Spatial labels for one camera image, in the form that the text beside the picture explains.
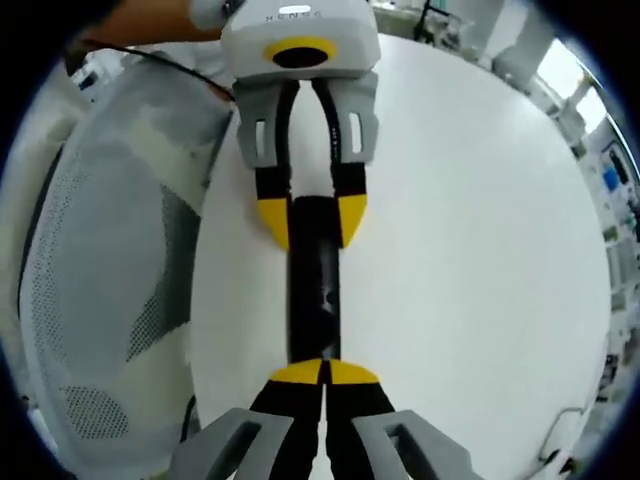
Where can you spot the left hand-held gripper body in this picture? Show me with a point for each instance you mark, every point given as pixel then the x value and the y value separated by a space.
pixel 300 30

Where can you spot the white mesh office chair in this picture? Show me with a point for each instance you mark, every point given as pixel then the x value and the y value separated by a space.
pixel 100 250

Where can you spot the black remote control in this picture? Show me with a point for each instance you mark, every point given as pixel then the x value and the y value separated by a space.
pixel 312 300

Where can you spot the person's left hand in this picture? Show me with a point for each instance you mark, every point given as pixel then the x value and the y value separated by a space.
pixel 210 12

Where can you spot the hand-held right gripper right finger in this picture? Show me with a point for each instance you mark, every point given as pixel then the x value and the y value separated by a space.
pixel 370 430

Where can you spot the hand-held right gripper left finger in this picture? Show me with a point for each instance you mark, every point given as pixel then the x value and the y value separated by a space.
pixel 280 430

